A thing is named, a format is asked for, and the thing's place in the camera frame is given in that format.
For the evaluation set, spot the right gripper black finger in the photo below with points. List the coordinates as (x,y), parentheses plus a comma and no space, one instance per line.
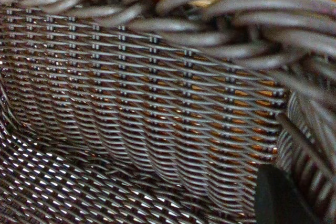
(278,200)

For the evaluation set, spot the dark brown woven basket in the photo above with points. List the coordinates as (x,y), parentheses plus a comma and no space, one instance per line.
(147,103)

